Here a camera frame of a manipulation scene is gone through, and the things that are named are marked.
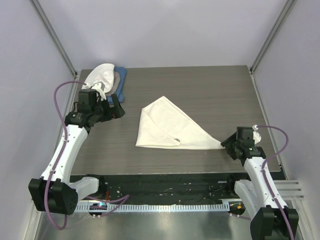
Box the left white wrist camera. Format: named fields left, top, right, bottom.
left=82, top=82, right=107, bottom=101

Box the aluminium frame post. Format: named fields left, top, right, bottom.
left=29, top=0, right=77, bottom=79
left=250, top=0, right=297, bottom=74

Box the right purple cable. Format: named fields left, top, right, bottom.
left=229, top=124, right=296, bottom=240

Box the blue checkered cloth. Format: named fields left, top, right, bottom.
left=114, top=66, right=127, bottom=103

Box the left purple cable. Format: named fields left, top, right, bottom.
left=44, top=81, right=131, bottom=230

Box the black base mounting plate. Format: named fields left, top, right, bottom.
left=92, top=173, right=247, bottom=206

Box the white folded cloth on pile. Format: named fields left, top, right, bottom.
left=84, top=63, right=115, bottom=95

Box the white slotted cable duct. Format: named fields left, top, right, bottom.
left=74, top=202, right=230, bottom=213

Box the right aluminium frame post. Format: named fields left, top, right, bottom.
left=250, top=0, right=297, bottom=74

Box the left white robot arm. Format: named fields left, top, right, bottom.
left=28, top=89, right=125, bottom=215

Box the grey cloth in pile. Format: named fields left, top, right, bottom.
left=107, top=71, right=121, bottom=96

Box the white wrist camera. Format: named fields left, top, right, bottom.
left=252, top=124, right=262, bottom=145
left=82, top=82, right=107, bottom=101

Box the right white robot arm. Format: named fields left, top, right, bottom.
left=221, top=125, right=299, bottom=240

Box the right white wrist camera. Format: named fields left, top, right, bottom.
left=252, top=124, right=262, bottom=145

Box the purple cable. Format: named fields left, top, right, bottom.
left=44, top=81, right=131, bottom=230
left=229, top=124, right=296, bottom=240

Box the white cloth napkin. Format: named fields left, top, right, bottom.
left=135, top=96, right=223, bottom=150

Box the left aluminium frame post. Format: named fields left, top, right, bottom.
left=29, top=0, right=77, bottom=79

